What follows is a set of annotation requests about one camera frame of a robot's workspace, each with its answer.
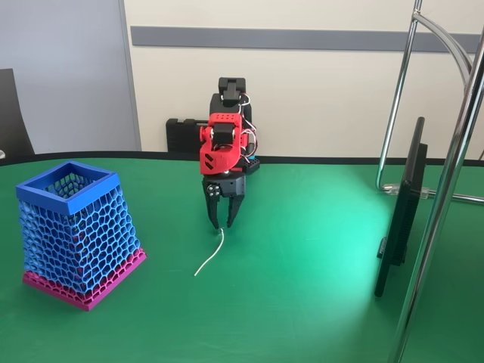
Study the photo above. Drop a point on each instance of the blue and pink lattice basket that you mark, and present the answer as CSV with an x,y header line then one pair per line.
x,y
83,234

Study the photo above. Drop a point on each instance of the black LED light panel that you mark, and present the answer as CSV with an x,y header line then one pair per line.
x,y
402,227

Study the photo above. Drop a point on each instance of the black clamp with teal knob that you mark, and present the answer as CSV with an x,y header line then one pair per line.
x,y
252,165

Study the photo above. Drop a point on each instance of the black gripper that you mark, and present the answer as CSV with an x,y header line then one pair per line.
x,y
231,187

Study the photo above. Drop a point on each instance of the light grey door panel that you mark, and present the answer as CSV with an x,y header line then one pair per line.
x,y
64,75

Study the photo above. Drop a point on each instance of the green cloth with black border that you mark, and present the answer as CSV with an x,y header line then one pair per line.
x,y
283,283

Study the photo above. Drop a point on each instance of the grey wall rail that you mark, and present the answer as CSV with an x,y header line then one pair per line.
x,y
264,39

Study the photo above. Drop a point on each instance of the black chair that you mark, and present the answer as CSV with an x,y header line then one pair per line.
x,y
13,121

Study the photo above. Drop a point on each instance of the black plastic tool case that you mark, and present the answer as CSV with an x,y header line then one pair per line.
x,y
185,136

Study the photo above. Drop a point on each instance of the chrome metal stand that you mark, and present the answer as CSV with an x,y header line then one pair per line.
x,y
432,242

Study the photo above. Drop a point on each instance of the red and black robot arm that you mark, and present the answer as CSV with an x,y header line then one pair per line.
x,y
223,159

